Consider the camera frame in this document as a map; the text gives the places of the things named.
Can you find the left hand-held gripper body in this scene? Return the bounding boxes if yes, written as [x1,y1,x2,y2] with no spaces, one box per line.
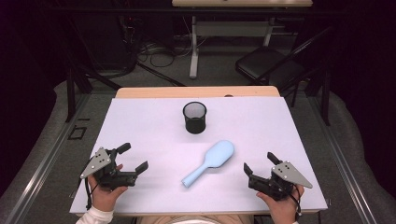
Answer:
[79,147,138,191]

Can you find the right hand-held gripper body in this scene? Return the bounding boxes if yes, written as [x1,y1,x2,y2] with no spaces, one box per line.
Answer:
[247,161,314,201]

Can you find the light blue hairbrush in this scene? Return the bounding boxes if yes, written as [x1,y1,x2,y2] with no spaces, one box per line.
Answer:
[181,139,235,189]

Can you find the black mesh pen holder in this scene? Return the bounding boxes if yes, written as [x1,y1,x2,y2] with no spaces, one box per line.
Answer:
[182,101,207,135]

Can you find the person's left hand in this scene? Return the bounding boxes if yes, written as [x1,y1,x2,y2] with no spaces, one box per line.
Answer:
[88,163,129,213]

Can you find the person's right hand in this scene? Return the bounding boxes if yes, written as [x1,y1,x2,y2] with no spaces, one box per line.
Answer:
[256,184,305,224]

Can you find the white table cover board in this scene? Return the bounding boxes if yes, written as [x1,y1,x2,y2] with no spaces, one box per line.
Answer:
[68,96,329,215]

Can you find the person's beige torso clothing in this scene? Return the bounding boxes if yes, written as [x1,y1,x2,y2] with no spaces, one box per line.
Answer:
[136,214,255,224]

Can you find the black metal stand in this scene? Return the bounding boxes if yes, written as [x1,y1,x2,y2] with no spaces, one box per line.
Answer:
[279,26,332,127]
[64,66,122,123]

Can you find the black folding chair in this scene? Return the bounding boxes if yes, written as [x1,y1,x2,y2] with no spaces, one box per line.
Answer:
[234,46,307,91]

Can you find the right hand-held gripper black cable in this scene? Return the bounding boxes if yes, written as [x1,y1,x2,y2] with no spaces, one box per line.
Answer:
[290,186,303,217]

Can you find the hand-held gripper black cable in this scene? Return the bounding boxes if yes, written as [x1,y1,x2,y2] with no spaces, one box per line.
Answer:
[290,186,303,217]
[84,177,95,211]

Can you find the left hand-held gripper black cable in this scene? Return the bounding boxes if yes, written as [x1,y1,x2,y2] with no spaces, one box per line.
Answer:
[84,177,95,211]

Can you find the metal floor rail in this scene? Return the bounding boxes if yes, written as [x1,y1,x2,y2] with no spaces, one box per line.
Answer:
[4,92,92,224]
[306,96,378,224]

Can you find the thick black floor cable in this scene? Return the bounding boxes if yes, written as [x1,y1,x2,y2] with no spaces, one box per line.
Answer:
[136,62,187,88]

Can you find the tangle of floor cables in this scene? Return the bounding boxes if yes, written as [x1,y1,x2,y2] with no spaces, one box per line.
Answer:
[136,40,194,68]

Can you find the white frame desk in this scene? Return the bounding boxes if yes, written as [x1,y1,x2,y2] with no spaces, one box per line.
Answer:
[171,0,314,80]

